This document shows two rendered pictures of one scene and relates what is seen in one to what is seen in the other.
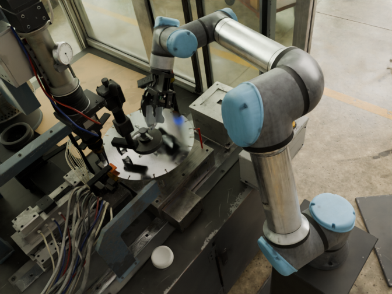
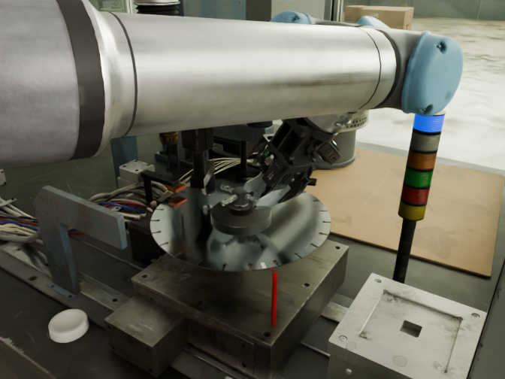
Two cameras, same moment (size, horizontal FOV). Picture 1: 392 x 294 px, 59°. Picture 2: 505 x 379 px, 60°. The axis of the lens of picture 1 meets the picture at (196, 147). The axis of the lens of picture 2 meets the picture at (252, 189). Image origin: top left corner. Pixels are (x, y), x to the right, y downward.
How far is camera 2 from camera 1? 0.94 m
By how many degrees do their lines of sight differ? 60
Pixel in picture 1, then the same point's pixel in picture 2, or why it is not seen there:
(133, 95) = (429, 238)
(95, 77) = (448, 193)
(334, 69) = not seen: outside the picture
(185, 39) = not seen: hidden behind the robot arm
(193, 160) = (238, 313)
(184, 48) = not seen: hidden behind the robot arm
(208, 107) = (382, 306)
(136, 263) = (70, 297)
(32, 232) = (125, 182)
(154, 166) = (177, 230)
